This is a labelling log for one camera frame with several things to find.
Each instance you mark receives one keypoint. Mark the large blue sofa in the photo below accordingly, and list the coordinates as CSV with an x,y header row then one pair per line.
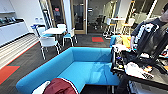
x,y
76,70

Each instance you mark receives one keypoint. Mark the small blue sofa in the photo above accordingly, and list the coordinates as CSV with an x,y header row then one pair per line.
x,y
113,40

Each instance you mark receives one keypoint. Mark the white high stool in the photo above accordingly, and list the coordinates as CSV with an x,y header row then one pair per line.
x,y
110,28

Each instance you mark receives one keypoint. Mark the wooden framed glass door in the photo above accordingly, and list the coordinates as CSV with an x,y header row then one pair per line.
x,y
57,13
79,15

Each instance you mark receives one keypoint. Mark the white square table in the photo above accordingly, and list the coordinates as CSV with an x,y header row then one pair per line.
x,y
54,31

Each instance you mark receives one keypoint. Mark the orange cloth item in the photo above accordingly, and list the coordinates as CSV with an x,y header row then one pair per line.
x,y
126,40

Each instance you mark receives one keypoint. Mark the yellow high stool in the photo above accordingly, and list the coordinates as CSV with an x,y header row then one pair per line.
x,y
128,25

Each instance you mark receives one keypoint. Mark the white round item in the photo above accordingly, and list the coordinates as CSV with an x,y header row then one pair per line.
x,y
138,70

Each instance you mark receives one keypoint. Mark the person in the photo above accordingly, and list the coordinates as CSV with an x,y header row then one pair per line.
x,y
150,33

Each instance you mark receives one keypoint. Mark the white kitchen counter cabinets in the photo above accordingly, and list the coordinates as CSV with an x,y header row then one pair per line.
x,y
13,33

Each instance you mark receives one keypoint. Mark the white wall kitchen cabinets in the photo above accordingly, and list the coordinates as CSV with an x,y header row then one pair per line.
x,y
6,6

